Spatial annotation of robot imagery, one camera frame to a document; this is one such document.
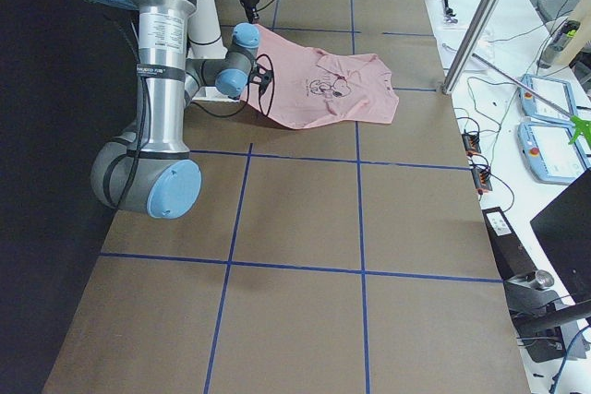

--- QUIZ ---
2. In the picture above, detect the pink Snoopy t-shirt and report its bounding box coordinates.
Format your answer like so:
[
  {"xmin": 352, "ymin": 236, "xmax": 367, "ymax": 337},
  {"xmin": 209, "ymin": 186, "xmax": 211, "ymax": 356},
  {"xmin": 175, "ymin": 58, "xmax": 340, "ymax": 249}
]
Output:
[{"xmin": 241, "ymin": 26, "xmax": 399, "ymax": 129}]

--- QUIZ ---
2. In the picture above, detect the lower teach pendant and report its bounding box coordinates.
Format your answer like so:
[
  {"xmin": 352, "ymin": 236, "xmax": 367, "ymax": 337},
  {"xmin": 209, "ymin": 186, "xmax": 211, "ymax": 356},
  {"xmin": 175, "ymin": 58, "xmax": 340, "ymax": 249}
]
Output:
[{"xmin": 517, "ymin": 122, "xmax": 590, "ymax": 185}]

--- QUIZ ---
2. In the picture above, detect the teach pendant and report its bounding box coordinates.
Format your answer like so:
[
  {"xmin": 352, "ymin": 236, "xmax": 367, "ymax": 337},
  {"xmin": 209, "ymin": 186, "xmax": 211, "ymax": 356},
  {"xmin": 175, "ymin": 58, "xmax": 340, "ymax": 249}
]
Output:
[
  {"xmin": 519, "ymin": 74, "xmax": 579, "ymax": 124},
  {"xmin": 517, "ymin": 122, "xmax": 590, "ymax": 185}
]

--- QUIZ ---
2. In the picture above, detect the upper teach pendant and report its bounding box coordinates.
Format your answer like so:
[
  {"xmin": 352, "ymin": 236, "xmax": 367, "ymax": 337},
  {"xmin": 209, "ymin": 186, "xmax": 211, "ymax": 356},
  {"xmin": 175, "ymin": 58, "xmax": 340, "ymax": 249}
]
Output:
[{"xmin": 519, "ymin": 74, "xmax": 579, "ymax": 124}]

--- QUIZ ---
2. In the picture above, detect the black box with label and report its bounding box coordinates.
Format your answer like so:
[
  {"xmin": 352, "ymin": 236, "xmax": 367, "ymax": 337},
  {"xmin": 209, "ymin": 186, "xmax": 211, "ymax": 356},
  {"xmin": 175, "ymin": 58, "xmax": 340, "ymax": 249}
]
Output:
[{"xmin": 482, "ymin": 207, "xmax": 537, "ymax": 281}]

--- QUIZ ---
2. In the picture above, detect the green plastic clamp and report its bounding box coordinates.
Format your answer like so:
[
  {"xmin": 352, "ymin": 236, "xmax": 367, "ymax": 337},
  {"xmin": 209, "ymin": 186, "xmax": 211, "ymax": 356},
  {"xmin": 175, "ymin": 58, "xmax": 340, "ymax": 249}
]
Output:
[{"xmin": 569, "ymin": 115, "xmax": 591, "ymax": 146}]

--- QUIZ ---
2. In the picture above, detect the black monitor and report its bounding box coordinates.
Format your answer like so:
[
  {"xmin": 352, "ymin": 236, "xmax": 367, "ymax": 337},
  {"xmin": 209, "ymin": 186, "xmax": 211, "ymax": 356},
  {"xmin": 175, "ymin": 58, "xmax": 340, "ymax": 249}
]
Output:
[{"xmin": 530, "ymin": 171, "xmax": 590, "ymax": 301}]

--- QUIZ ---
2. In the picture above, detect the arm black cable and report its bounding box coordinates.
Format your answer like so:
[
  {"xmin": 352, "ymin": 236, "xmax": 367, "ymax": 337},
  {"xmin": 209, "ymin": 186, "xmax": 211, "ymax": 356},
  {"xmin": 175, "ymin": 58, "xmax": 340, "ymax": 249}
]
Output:
[{"xmin": 117, "ymin": 53, "xmax": 276, "ymax": 210}]

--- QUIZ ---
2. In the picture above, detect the aluminium frame post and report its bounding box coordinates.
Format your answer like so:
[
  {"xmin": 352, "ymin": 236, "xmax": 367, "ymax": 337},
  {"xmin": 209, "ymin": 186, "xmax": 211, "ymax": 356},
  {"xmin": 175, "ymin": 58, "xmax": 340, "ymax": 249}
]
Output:
[{"xmin": 441, "ymin": 0, "xmax": 500, "ymax": 95}]

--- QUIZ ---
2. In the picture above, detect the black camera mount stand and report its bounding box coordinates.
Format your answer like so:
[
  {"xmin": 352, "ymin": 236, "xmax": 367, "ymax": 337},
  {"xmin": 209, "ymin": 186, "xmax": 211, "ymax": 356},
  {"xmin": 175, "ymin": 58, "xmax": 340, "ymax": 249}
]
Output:
[{"xmin": 503, "ymin": 272, "xmax": 590, "ymax": 364}]

